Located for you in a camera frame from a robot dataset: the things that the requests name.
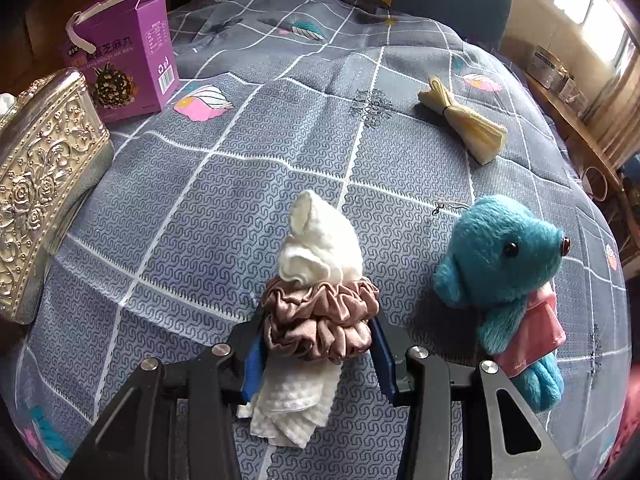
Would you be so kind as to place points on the beige patterned curtain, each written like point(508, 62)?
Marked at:
point(620, 105)

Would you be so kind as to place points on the blue plush toy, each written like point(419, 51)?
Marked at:
point(495, 250)

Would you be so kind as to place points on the wooden desk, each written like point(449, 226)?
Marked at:
point(575, 130)

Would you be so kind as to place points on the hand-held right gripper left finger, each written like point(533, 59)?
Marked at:
point(252, 360)

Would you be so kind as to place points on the white towel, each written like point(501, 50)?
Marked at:
point(320, 245)

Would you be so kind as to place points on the clear plastic organizer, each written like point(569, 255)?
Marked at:
point(571, 91)

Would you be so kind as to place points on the silver embossed tissue box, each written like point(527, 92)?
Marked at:
point(45, 170)

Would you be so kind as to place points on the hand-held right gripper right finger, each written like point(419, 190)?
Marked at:
point(385, 365)

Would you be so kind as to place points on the grey checked quilt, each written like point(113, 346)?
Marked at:
point(200, 210)

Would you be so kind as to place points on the brown satin scrunchie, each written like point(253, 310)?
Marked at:
point(320, 320)

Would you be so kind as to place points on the cream folded cloth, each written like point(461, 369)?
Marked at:
point(480, 132)

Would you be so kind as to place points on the purple cardboard box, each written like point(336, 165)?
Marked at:
point(145, 35)

